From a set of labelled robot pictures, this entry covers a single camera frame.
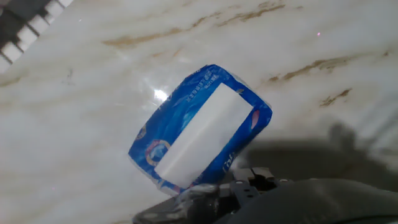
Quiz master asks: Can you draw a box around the white paper napkin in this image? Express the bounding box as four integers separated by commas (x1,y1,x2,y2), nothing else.
154,82,254,189

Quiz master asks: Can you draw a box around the blue plastic tissue pack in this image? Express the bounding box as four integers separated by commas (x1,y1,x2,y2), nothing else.
127,63,274,197

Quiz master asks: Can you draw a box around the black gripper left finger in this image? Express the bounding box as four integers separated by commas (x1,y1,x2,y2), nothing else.
229,169,261,207

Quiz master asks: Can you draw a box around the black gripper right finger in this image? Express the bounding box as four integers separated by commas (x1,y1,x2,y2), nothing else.
251,167,292,192

